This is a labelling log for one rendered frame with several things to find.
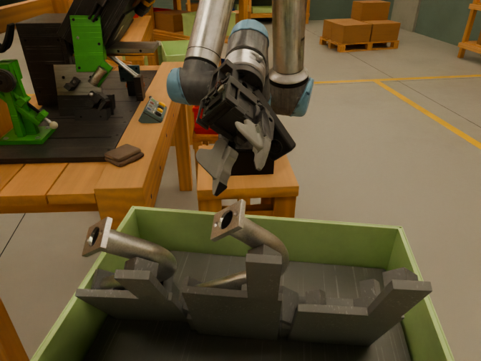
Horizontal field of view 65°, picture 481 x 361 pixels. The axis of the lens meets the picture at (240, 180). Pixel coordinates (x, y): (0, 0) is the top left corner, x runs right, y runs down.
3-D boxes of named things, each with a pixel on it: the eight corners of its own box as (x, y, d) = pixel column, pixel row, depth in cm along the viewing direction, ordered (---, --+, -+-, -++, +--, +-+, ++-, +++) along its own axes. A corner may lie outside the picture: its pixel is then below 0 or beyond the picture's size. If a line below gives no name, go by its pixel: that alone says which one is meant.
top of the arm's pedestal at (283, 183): (280, 152, 147) (281, 142, 145) (298, 196, 120) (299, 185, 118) (199, 155, 145) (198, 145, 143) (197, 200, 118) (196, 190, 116)
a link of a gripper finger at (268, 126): (248, 150, 53) (239, 121, 60) (256, 156, 54) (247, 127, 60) (270, 126, 51) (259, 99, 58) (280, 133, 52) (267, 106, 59)
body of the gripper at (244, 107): (193, 126, 56) (205, 77, 64) (235, 155, 61) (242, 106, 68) (227, 99, 52) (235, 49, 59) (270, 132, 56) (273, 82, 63)
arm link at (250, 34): (270, 54, 77) (268, 13, 70) (268, 87, 70) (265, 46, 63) (232, 55, 78) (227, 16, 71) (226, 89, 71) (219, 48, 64)
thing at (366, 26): (373, 40, 764) (379, 0, 726) (397, 48, 698) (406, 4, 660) (318, 44, 735) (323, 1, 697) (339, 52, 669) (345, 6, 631)
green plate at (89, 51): (111, 71, 158) (105, 17, 153) (105, 71, 150) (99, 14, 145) (83, 71, 158) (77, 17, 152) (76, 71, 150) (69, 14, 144)
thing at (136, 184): (186, 84, 244) (184, 61, 236) (149, 228, 115) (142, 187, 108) (164, 85, 244) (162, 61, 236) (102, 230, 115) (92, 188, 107)
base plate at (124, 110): (157, 73, 220) (157, 69, 219) (111, 162, 125) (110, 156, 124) (84, 74, 218) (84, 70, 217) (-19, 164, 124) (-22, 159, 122)
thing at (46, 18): (99, 85, 193) (84, 13, 175) (79, 105, 167) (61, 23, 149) (62, 85, 192) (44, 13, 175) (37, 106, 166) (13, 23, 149)
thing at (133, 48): (159, 48, 175) (158, 41, 174) (154, 56, 162) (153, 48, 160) (74, 49, 174) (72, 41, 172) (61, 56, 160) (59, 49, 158)
